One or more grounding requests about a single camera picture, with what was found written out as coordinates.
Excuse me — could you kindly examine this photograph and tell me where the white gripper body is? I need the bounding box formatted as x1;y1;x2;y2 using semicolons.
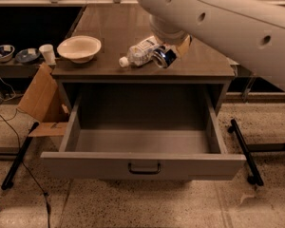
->
149;15;190;46

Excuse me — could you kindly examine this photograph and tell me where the blue pepsi can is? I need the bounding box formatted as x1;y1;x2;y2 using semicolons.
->
151;46;177;68

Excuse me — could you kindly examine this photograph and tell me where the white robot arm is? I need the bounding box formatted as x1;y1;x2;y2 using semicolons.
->
137;0;285;91

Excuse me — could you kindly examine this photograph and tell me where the grey cabinet with counter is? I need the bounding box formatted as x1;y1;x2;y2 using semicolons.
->
52;4;234;110

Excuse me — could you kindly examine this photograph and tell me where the white bowl on counter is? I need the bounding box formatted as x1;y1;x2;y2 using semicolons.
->
57;35;102;64

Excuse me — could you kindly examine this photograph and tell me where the open grey top drawer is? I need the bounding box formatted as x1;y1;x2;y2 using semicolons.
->
41;84;245;181

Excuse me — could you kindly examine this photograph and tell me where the clear plastic water bottle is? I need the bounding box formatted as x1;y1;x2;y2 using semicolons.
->
119;36;160;67

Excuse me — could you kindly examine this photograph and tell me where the white paper cup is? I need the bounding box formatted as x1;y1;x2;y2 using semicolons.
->
39;44;56;66

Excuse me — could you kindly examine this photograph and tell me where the brown cardboard box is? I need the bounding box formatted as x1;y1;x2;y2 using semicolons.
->
18;63;69;137

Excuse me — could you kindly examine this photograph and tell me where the blue bowl on shelf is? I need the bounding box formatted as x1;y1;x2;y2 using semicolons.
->
15;48;41;65

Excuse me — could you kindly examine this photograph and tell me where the black right table leg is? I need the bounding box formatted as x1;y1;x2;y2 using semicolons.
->
228;119;264;186

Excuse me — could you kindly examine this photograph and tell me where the black table leg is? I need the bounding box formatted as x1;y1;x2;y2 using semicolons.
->
228;119;264;186
1;136;32;190

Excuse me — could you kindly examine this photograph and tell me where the blue white bowl far left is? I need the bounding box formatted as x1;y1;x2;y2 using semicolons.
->
0;45;15;63

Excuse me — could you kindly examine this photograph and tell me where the black left table leg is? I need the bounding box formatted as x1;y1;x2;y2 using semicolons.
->
1;136;32;190

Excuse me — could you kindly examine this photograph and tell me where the black drawer handle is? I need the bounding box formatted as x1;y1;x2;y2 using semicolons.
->
127;163;162;175

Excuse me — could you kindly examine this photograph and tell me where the black floor cable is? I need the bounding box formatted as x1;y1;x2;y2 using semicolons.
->
0;104;51;228

